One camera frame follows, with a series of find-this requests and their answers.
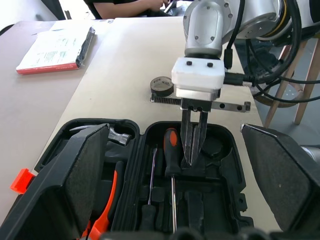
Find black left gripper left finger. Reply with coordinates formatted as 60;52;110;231
0;123;111;240

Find hammer head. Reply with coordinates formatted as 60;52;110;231
106;124;133;148

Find white paper sheet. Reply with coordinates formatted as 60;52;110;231
49;18;115;33

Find person in black shirt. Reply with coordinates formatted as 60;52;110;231
83;0;193;20

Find black plastic tool case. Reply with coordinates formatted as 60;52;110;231
9;117;255;240

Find white booklet red spine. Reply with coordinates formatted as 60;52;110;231
15;26;96;75

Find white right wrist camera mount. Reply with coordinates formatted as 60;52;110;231
171;56;225;91

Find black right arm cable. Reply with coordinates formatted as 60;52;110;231
223;0;320;108

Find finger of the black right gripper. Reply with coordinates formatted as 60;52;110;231
190;111;209;165
181;109;195;166

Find orange black screwdriver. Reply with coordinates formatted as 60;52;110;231
140;147;159;232
163;127;181;235

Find orange handled pliers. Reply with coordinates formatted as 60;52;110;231
82;169;119;240

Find wooden stool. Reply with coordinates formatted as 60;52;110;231
263;37;320;128

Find black tape roll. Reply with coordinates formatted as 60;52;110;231
149;76;175;97

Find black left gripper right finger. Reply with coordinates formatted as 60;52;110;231
239;123;320;233

